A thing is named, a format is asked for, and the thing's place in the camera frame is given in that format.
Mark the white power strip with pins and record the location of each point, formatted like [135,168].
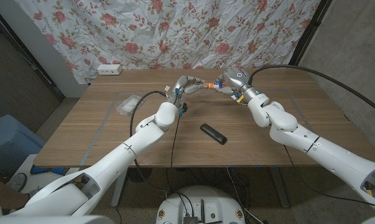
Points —
[109,69]

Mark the black antenna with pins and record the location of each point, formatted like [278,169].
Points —
[202,211]

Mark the black TV remote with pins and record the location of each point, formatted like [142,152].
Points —
[213,133]

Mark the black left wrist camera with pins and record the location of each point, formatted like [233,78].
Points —
[183,108]

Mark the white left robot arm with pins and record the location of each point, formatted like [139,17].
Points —
[118,155]

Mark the blue plastic bin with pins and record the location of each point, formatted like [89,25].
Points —
[10,140]

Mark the grey table leg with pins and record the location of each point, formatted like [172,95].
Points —
[280,189]

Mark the black door frame strip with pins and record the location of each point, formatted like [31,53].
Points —
[25,53]

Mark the black backdrop frame pole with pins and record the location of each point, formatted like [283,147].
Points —
[311,28]

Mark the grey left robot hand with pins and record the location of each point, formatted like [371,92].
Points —
[182,85]

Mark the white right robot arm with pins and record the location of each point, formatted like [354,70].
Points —
[327,152]

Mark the white table leg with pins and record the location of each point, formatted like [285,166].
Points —
[120,189]

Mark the floral print curtain backdrop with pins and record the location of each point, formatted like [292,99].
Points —
[174,31]

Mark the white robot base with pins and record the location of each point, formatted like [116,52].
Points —
[215,205]

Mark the orange capped glue stick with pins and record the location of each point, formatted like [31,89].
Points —
[208,86]

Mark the person bare leg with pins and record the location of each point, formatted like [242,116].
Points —
[3,196]

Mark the white robot torso edge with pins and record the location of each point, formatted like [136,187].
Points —
[50,220]

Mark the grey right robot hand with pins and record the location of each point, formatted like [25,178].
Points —
[237,79]

